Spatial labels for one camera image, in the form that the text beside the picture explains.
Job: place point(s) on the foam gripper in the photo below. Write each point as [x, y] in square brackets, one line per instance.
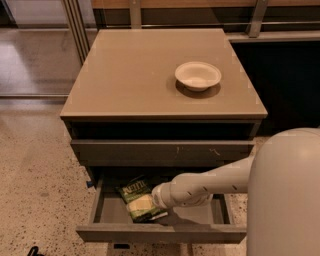
[158, 197]

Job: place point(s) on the green jalapeno chip bag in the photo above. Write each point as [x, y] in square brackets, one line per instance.
[135, 189]

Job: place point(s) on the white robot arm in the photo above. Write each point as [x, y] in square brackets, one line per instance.
[282, 181]

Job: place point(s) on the open grey middle drawer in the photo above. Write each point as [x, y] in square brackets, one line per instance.
[110, 221]

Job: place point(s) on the grey drawer cabinet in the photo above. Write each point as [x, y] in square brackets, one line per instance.
[127, 90]

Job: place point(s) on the blue cabinet side knob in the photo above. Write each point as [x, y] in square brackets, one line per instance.
[89, 184]

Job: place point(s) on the black object on floor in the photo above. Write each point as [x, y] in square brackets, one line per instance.
[34, 251]

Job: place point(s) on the white paper bowl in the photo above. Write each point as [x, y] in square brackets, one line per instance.
[198, 76]

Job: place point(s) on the metal shelving frame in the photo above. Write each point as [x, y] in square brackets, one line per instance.
[251, 18]

